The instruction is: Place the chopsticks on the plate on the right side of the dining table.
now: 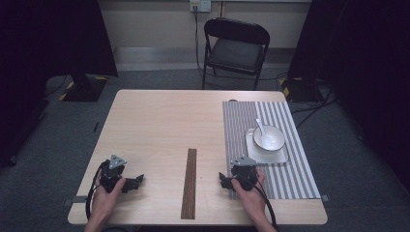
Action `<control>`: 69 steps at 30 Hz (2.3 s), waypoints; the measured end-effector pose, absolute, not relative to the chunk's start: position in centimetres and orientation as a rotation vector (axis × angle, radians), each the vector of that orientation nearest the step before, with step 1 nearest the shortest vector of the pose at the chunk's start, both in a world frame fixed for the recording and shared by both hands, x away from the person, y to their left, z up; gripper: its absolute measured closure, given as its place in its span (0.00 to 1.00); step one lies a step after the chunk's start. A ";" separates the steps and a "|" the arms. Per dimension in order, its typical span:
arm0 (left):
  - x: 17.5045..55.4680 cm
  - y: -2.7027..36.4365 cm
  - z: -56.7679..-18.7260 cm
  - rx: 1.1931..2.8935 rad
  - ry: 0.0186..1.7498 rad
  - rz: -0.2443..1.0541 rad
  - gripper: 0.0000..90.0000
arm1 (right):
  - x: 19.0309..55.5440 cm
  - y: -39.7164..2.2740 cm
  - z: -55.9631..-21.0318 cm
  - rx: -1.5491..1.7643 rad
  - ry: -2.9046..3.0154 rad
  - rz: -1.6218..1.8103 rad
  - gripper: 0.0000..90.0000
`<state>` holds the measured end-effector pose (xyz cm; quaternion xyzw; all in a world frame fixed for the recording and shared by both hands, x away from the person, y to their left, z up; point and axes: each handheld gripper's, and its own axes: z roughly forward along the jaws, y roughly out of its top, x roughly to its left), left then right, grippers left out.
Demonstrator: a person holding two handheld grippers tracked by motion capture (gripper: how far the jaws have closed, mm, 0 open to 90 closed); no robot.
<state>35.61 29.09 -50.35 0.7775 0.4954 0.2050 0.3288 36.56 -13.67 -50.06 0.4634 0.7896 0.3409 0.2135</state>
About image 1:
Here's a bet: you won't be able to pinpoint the black curtain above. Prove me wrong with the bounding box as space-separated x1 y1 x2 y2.
287 0 410 194
0 0 119 169

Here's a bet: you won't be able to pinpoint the black floor cables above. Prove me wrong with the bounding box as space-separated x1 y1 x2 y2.
289 81 338 130

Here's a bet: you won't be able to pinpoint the person's left hand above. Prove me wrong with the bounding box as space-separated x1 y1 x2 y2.
89 171 127 223

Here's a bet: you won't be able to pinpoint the white square plate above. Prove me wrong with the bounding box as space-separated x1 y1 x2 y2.
245 128 290 165

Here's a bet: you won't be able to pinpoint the row of brown chopsticks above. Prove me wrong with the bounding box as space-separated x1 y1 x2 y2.
180 148 198 220

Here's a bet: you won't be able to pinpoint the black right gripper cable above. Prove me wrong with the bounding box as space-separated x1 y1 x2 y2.
239 174 278 230

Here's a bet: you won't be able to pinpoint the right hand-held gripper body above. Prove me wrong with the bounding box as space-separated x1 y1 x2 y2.
228 156 259 192

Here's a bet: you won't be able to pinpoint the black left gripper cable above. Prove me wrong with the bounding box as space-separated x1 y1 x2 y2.
84 159 109 222

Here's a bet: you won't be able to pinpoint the black wall socket cable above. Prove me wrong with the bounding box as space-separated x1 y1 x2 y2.
192 9 207 80

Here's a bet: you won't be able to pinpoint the person's right hand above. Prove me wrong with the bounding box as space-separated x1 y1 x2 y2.
230 168 269 224

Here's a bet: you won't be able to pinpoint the white wall socket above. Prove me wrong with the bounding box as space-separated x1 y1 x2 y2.
189 0 213 14

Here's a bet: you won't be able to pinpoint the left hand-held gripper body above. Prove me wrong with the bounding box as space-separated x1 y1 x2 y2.
99 154 136 194

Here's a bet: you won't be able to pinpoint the grey striped placemat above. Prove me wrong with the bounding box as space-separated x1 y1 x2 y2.
221 101 322 200

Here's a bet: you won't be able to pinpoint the black folding chair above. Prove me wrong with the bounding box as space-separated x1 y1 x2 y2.
201 16 271 91

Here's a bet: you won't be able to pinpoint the black stand base striped tape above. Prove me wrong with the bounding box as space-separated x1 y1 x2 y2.
57 73 108 103
278 76 322 103

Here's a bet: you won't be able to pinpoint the white ceramic spoon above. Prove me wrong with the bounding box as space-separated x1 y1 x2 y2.
254 117 272 146

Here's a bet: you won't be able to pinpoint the white round bowl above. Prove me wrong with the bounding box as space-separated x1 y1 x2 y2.
252 124 286 153

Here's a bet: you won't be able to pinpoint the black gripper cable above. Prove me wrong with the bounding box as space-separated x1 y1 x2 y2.
239 174 278 230
84 159 109 222

